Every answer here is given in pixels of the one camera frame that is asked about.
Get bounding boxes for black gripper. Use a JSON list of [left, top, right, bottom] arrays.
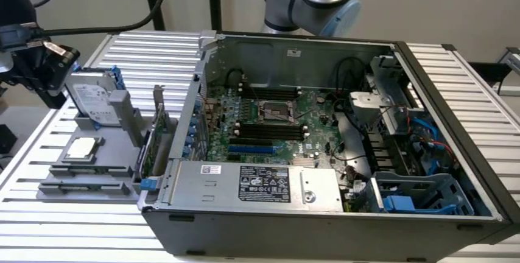
[[12, 42, 82, 109]]

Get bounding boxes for black RAM slot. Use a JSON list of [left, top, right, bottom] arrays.
[[243, 86, 300, 93], [243, 91, 300, 99], [236, 122, 308, 128], [234, 134, 308, 141], [235, 126, 308, 133], [234, 130, 308, 137]]

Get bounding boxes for hard disk with blue rails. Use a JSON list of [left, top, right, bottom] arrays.
[[64, 66, 124, 130]]

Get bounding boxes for black box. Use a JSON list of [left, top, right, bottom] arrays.
[[0, 124, 20, 155]]

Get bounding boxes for silver CPU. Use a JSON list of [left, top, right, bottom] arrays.
[[63, 136, 104, 163]]

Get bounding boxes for grey parts rack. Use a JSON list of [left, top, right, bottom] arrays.
[[35, 65, 180, 205]]

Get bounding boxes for black stand pole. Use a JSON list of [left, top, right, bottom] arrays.
[[136, 0, 168, 32], [206, 0, 226, 31]]

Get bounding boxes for green graphics card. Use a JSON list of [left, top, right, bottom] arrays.
[[136, 84, 180, 182]]

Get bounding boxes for blue case latch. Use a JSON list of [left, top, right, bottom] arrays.
[[139, 175, 164, 192]]

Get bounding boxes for black expansion slot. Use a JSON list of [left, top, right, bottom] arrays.
[[228, 138, 274, 147]]

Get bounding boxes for blue expansion slot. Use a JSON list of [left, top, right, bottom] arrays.
[[227, 145, 275, 155]]

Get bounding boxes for CPU socket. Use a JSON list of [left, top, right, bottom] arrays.
[[254, 99, 300, 123]]

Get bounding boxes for silver power supply unit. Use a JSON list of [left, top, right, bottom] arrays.
[[162, 160, 347, 214]]

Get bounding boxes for green motherboard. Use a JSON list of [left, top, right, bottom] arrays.
[[202, 88, 347, 167]]

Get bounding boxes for metal drive cage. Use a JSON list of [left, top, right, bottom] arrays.
[[348, 55, 426, 138]]

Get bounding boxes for black PC case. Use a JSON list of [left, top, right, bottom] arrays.
[[139, 29, 520, 257]]

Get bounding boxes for grey blue disk bay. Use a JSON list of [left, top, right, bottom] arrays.
[[370, 170, 478, 216]]

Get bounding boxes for black flat object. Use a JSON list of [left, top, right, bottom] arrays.
[[466, 61, 514, 94]]

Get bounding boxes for blue grey cable connector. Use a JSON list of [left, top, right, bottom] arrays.
[[0, 23, 47, 52]]

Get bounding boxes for thick black cable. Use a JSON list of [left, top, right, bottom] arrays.
[[39, 0, 171, 37]]

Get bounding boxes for short black looped wire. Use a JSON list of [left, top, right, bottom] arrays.
[[226, 68, 246, 88]]

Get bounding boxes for blue wire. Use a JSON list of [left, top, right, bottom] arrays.
[[408, 116, 443, 144]]

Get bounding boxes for red wire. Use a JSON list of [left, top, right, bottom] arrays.
[[430, 139, 458, 168]]

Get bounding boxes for aluminium profile frame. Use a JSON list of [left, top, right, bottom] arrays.
[[492, 46, 520, 96]]

